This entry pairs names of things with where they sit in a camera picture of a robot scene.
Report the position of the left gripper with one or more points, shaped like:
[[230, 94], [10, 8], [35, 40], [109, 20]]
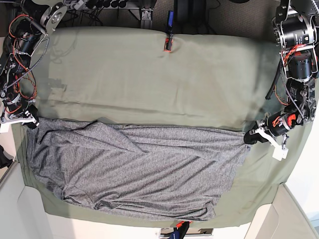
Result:
[[274, 125]]

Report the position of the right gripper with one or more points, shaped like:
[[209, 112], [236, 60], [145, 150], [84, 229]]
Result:
[[21, 110]]

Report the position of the grey heathered T-shirt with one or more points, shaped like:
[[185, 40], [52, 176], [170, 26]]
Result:
[[151, 172]]

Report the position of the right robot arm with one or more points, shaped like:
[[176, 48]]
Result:
[[18, 90]]

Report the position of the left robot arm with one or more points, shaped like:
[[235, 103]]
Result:
[[297, 34]]

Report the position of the green table cloth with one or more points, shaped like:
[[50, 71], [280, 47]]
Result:
[[123, 75]]

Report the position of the red black bottom clamp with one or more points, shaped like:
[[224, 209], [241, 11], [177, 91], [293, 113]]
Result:
[[179, 231]]

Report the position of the red black clamp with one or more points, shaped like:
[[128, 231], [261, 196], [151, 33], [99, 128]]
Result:
[[168, 43], [179, 231]]

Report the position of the red black top clamp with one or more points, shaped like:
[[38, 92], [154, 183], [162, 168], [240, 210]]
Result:
[[168, 43]]

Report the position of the white power strip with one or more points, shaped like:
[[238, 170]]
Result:
[[74, 4]]

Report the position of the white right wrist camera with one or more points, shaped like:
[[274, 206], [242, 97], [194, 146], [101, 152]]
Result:
[[5, 122]]

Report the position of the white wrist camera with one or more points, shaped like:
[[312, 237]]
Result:
[[280, 150], [5, 122]]

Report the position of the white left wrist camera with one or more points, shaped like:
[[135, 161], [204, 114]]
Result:
[[280, 150]]

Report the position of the blue clamp handle top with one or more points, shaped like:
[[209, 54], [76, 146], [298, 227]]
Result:
[[169, 22]]

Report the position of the grey metal table bracket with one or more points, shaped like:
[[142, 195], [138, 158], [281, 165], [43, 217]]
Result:
[[146, 21]]

